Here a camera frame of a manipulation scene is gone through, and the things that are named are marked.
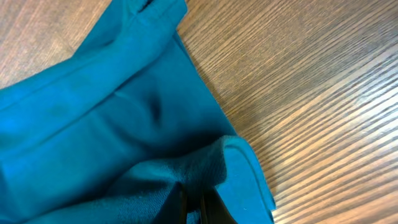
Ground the blue polo shirt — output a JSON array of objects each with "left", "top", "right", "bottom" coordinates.
[{"left": 1, "top": 0, "right": 275, "bottom": 223}]

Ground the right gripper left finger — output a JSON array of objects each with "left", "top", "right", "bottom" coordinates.
[{"left": 152, "top": 183, "right": 188, "bottom": 224}]

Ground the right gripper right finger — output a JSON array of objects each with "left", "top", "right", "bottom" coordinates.
[{"left": 200, "top": 188, "right": 237, "bottom": 224}]

